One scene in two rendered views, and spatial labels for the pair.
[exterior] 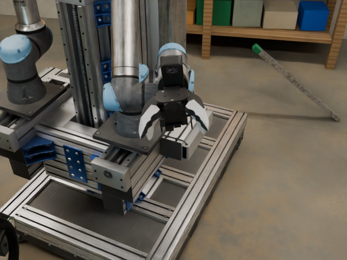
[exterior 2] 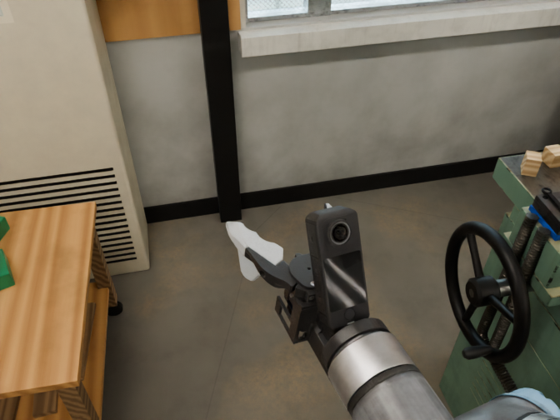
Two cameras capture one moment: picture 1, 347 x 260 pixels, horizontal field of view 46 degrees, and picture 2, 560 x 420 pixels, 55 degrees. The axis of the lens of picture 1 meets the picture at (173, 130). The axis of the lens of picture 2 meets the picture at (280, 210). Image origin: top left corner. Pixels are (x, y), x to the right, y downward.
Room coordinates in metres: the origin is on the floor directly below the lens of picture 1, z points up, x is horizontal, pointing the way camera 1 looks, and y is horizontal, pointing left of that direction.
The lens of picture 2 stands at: (1.06, -0.18, 1.67)
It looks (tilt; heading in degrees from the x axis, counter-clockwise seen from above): 42 degrees down; 157
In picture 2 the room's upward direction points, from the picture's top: straight up
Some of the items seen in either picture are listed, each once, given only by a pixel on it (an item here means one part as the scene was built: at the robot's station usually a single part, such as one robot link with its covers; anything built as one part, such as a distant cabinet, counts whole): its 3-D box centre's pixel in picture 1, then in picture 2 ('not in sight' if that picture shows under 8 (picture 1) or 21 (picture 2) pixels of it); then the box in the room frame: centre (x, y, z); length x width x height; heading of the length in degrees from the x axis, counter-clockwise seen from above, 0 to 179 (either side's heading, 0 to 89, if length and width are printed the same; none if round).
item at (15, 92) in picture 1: (24, 83); not in sight; (1.39, 0.59, 0.87); 0.15 x 0.15 x 0.10
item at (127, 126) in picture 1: (133, 114); not in sight; (1.18, 0.14, 0.87); 0.15 x 0.15 x 0.10
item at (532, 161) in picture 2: not in sight; (531, 163); (0.38, 0.72, 0.92); 0.04 x 0.03 x 0.05; 141
